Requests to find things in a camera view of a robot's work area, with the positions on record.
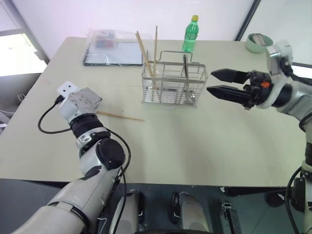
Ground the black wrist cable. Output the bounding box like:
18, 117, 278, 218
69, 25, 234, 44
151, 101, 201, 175
280, 57, 312, 83
38, 96, 74, 135

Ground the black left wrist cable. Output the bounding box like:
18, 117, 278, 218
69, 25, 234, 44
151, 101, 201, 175
38, 96, 74, 135

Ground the black strap with buckle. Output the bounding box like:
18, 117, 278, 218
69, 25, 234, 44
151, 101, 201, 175
220, 201, 239, 234

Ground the grey rounded robot shape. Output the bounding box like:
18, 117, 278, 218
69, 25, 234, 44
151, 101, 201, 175
109, 189, 145, 234
170, 191, 212, 234

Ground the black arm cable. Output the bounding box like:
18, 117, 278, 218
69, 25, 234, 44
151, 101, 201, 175
106, 130, 132, 234
286, 165, 308, 234

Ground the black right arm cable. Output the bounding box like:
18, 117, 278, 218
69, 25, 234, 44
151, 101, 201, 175
286, 165, 308, 234

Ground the dark flat tray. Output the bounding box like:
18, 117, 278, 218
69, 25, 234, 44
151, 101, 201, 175
82, 42, 144, 67

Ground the green plastic bottle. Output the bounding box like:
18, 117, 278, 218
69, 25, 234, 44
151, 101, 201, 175
182, 15, 199, 53

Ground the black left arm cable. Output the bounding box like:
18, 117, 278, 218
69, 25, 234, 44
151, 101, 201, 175
106, 130, 132, 234

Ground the clear plastic bag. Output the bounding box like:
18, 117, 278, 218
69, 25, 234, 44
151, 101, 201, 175
82, 28, 152, 67

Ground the wooden chopstick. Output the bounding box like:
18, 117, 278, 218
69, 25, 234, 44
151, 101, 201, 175
152, 25, 158, 90
97, 111, 145, 122
135, 31, 155, 78

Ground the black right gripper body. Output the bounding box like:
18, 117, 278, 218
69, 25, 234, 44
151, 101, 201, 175
242, 70, 272, 111

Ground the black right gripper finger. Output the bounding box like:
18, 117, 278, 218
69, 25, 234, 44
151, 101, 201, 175
206, 85, 246, 106
211, 68, 251, 85

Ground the metal wire basket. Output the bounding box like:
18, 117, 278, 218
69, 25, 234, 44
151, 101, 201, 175
141, 50, 208, 109

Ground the metal spoon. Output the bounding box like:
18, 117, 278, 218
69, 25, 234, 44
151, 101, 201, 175
182, 54, 195, 101

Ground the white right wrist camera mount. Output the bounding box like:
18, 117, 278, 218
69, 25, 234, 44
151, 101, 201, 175
257, 40, 293, 110

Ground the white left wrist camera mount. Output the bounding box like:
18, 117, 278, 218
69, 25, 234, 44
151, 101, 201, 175
56, 81, 102, 121

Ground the pale green bowl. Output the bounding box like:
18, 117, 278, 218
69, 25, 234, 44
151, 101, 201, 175
245, 33, 274, 55

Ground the grey card in bowl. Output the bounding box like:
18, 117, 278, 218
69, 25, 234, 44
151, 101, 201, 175
252, 34, 268, 47

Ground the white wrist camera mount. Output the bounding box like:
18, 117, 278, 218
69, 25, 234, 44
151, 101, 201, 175
56, 81, 102, 121
257, 40, 293, 110

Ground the black bar under table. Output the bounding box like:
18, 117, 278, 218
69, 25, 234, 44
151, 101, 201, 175
220, 186, 291, 208

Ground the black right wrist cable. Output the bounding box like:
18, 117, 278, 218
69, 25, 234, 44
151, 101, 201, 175
280, 57, 312, 83

